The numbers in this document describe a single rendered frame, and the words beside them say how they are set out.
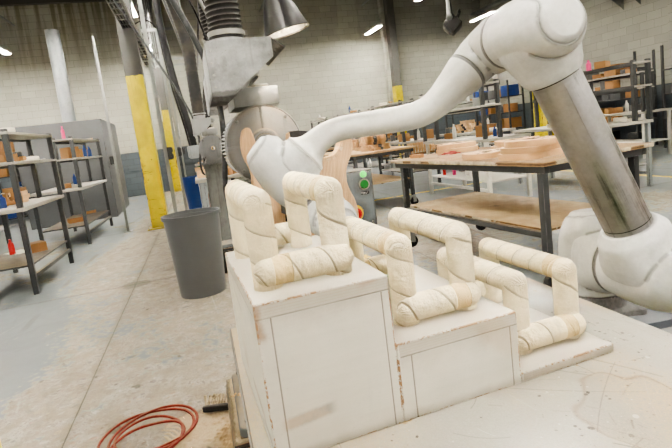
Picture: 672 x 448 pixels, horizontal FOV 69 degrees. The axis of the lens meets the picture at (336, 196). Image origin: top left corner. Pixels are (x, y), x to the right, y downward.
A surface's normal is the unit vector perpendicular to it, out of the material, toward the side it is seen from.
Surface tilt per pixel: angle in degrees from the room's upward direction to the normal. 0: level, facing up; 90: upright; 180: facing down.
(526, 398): 0
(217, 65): 90
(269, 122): 83
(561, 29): 81
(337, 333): 90
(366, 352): 90
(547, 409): 0
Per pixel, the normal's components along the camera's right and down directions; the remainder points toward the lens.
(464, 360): 0.32, 0.08
